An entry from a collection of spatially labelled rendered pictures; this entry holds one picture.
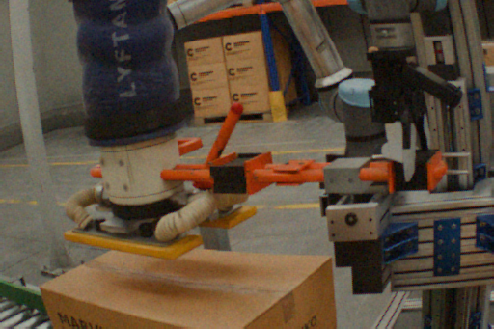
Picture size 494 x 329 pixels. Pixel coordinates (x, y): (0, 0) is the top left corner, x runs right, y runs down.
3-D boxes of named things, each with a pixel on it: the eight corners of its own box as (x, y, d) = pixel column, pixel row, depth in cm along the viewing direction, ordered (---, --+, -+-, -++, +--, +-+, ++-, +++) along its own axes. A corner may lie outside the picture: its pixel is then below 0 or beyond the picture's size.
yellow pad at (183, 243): (64, 240, 139) (58, 220, 138) (91, 229, 147) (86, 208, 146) (173, 260, 120) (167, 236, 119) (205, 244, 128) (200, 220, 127)
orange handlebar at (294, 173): (61, 179, 152) (58, 165, 151) (136, 150, 176) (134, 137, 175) (442, 184, 100) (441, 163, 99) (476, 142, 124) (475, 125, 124)
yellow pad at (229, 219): (114, 218, 154) (110, 198, 153) (140, 206, 162) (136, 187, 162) (231, 230, 135) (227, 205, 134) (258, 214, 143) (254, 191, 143)
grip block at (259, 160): (209, 195, 124) (205, 163, 123) (239, 180, 132) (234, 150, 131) (249, 197, 119) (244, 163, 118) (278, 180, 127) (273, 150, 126)
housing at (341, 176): (323, 194, 113) (320, 168, 112) (341, 182, 118) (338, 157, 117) (360, 194, 109) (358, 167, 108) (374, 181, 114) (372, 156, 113)
